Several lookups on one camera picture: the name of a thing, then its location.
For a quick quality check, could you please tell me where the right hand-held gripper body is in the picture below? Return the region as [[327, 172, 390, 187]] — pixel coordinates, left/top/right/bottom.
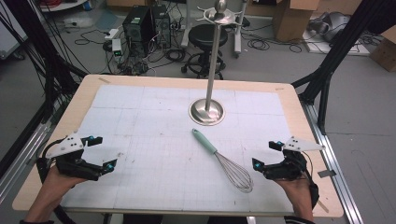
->
[[262, 135, 326, 181]]

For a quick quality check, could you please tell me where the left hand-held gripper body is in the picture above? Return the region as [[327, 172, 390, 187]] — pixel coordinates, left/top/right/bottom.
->
[[46, 133, 105, 182]]

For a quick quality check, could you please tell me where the person's left hand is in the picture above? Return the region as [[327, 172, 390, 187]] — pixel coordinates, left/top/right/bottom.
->
[[43, 165, 89, 200]]

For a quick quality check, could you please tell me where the person's right hand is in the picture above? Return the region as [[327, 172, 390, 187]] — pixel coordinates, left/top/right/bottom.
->
[[275, 177, 314, 210]]

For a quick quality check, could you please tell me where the grey tape strip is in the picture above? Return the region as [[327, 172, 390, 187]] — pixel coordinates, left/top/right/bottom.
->
[[317, 169, 338, 179]]

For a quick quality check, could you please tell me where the white grid mat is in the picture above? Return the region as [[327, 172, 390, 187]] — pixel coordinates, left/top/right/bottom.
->
[[60, 83, 295, 217]]

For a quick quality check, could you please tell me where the thin wooden stick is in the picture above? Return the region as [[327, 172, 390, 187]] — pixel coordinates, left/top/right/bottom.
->
[[317, 200, 330, 215]]

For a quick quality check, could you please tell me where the person's black right sleeve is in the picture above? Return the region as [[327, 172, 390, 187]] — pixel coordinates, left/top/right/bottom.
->
[[283, 215, 316, 224]]

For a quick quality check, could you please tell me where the steel utensil stand with hooks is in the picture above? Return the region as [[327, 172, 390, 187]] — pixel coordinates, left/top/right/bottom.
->
[[188, 0, 244, 127]]

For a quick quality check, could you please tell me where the white device with green display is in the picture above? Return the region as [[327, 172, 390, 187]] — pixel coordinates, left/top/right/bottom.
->
[[111, 38, 124, 63]]

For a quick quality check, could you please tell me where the white power strip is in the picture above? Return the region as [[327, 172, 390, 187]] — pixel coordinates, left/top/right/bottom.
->
[[104, 28, 120, 41]]

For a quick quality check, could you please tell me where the white flat board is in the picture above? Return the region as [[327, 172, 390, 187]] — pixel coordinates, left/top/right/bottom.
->
[[303, 29, 372, 58]]

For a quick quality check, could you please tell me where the large black computer tower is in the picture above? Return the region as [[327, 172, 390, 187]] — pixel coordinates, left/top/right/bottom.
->
[[121, 5, 154, 58]]

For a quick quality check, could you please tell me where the black round stool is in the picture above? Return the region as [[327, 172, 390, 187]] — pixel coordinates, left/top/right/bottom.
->
[[180, 23, 230, 80]]

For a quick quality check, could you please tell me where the narrow black computer tower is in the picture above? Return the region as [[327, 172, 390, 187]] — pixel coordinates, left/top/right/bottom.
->
[[150, 4, 173, 49]]

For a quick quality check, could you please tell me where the white round table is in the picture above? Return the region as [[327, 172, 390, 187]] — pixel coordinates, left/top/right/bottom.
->
[[39, 0, 89, 13]]

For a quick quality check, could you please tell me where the closed cardboard box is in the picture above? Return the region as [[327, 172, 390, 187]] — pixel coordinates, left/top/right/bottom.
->
[[369, 26, 396, 73]]

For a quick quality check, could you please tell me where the black wrist strap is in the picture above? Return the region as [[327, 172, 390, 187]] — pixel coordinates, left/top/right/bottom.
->
[[306, 182, 320, 210]]

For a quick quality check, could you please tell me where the aluminium rail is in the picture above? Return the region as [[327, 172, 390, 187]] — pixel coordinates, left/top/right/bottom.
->
[[0, 120, 52, 204], [300, 101, 364, 224]]

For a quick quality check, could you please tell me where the whisk with mint green handle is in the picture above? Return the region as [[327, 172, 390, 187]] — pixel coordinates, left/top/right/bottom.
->
[[191, 128, 255, 194]]

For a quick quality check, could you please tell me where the black metal frame stand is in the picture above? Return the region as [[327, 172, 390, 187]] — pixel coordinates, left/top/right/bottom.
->
[[290, 0, 396, 135], [0, 0, 90, 178]]

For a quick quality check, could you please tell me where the tangle of floor cables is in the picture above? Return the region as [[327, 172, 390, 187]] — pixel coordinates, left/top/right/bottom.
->
[[74, 27, 191, 77]]

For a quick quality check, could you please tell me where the coiled black floor cable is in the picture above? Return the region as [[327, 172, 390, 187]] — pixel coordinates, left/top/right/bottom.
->
[[241, 31, 304, 54]]

